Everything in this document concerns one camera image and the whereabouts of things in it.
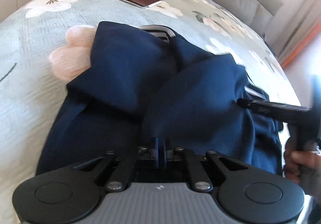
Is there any grey and orange curtain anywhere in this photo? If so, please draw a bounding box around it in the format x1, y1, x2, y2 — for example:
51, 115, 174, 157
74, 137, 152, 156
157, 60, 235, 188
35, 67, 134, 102
275, 0, 320, 67

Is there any navy blue garment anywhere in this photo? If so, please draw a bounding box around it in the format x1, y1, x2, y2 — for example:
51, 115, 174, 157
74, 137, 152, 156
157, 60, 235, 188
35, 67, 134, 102
37, 22, 283, 175

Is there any person's right hand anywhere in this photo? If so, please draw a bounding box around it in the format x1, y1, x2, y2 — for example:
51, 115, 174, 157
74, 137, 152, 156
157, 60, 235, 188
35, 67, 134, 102
284, 137, 320, 184

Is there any floral green bedspread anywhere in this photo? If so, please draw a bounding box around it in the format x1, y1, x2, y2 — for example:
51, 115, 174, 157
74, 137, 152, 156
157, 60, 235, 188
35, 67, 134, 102
1, 0, 299, 223

